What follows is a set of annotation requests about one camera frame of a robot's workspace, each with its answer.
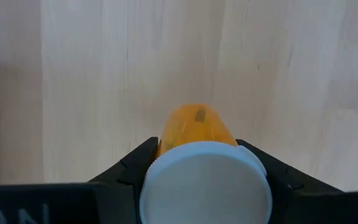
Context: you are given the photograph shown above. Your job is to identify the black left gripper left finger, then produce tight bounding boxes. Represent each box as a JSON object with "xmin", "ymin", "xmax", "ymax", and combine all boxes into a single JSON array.
[{"xmin": 88, "ymin": 136, "xmax": 160, "ymax": 224}]

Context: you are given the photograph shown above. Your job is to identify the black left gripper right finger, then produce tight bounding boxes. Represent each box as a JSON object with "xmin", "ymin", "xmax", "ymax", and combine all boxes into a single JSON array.
[{"xmin": 237, "ymin": 139, "xmax": 343, "ymax": 224}]

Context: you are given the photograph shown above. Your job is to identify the large orange medicine bottle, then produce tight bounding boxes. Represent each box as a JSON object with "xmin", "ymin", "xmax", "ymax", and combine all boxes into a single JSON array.
[{"xmin": 139, "ymin": 103, "xmax": 273, "ymax": 224}]

